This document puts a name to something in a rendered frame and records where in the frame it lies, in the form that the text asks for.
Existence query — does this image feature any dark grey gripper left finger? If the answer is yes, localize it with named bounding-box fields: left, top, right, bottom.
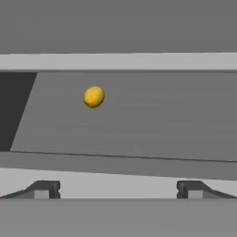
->
left=0, top=181, right=61, bottom=200

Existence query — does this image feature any yellow lemon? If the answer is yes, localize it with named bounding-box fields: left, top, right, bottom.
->
left=82, top=85, right=106, bottom=109

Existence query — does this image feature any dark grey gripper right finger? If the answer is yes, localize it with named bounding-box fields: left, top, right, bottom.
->
left=176, top=180, right=237, bottom=200

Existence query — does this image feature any grey fridge drawer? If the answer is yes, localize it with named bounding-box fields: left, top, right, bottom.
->
left=0, top=52, right=237, bottom=199

